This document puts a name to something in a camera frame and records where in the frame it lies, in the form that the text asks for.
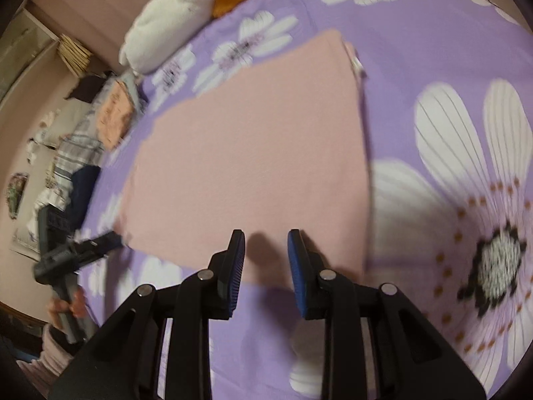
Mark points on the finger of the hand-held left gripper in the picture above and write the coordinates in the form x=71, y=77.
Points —
x=100, y=245

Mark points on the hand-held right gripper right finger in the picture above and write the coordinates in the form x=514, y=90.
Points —
x=297, y=271

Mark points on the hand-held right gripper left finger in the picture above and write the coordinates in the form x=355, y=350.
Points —
x=235, y=271

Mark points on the pink knit sweater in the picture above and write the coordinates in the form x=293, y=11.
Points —
x=250, y=154

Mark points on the person's left forearm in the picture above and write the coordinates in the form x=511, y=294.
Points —
x=50, y=354

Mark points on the person's left hand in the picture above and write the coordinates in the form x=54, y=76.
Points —
x=78, y=304

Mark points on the navy blue cloth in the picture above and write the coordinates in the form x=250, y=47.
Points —
x=85, y=191

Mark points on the floral printed cushion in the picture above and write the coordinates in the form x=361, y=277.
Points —
x=16, y=193

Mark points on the small plush toys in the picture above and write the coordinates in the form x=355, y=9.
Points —
x=41, y=137

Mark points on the orange printed folded garment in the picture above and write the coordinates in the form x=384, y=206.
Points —
x=116, y=116

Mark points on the black cloth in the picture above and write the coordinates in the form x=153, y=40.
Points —
x=87, y=89

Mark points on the grey folded garment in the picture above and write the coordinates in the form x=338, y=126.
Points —
x=132, y=87

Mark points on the beige hanging tassels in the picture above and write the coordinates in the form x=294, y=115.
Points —
x=75, y=54

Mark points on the white plush duck toy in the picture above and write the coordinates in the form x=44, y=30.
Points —
x=166, y=21

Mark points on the pink curtain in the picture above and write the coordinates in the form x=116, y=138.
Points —
x=95, y=4

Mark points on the purple floral bed sheet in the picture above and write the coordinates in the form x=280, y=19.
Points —
x=416, y=50

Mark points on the white wall shelf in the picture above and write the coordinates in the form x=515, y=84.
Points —
x=25, y=54

